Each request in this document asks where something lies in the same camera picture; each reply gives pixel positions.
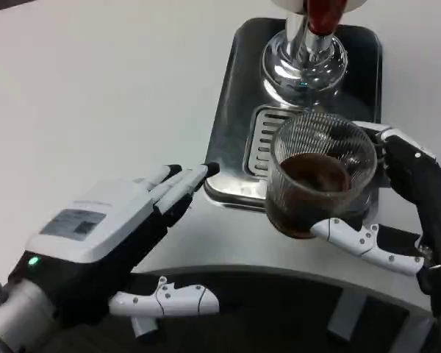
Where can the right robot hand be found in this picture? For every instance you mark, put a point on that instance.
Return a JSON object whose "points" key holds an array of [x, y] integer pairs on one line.
{"points": [[437, 206]]}

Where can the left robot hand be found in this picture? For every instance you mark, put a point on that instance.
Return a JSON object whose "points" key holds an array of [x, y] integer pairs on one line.
{"points": [[95, 228]]}

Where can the clear ribbed glass cup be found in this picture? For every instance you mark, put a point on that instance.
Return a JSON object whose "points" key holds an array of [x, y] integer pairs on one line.
{"points": [[308, 184]]}

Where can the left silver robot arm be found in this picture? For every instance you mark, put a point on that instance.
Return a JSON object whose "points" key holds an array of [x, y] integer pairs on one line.
{"points": [[18, 316]]}

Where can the silver table leg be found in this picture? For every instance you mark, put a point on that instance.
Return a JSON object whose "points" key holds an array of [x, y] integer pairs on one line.
{"points": [[345, 316], [145, 325]]}

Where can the slotted steel drip grid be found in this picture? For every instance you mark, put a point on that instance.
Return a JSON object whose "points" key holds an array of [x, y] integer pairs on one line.
{"points": [[259, 147]]}

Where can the steel drip tray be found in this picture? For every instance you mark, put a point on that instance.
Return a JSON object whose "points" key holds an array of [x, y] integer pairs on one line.
{"points": [[235, 110]]}

